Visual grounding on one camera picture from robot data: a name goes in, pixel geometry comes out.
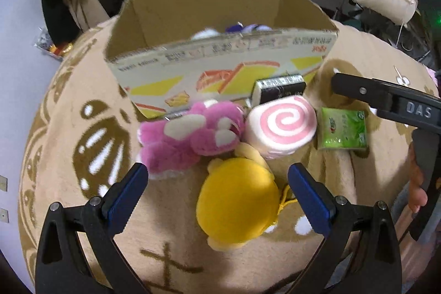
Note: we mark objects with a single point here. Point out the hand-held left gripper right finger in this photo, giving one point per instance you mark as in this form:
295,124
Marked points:
311,201

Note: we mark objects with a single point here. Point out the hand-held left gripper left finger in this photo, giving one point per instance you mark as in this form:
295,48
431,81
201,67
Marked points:
126,199

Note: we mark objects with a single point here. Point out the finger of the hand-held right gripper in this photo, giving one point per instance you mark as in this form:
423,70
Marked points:
355,87

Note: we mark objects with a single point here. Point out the yellow plush toy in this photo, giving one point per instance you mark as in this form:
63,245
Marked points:
237,201

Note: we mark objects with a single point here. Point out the printed cardboard box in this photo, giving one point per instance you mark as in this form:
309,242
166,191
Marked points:
206,4

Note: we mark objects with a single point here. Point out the person's right hand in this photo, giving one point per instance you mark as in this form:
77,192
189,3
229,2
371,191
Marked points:
416,190

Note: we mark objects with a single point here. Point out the green tissue packet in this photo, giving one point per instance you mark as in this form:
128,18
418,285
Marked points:
342,128

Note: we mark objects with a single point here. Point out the pink plush toy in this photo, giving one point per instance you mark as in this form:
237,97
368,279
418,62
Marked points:
172,142

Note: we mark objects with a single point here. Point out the black tissue packet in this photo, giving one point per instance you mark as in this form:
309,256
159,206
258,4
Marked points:
275,89

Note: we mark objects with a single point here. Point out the pink swirl roll plush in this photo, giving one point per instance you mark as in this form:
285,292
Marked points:
282,121

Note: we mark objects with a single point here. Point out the beige printed blanket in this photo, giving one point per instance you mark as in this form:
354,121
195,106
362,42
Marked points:
62,142

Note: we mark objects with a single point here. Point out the purple plush toy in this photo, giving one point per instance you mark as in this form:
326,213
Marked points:
248,27

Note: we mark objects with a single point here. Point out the white plush toy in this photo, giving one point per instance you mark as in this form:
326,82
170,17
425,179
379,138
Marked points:
204,34

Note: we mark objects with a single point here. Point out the pile of small packets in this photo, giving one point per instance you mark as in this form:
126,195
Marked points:
55,45

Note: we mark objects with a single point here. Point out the black cloth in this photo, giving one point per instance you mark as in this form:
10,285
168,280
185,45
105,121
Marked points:
57,15

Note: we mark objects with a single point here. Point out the wall socket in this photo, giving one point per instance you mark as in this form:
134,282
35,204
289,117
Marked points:
2,182
3,215

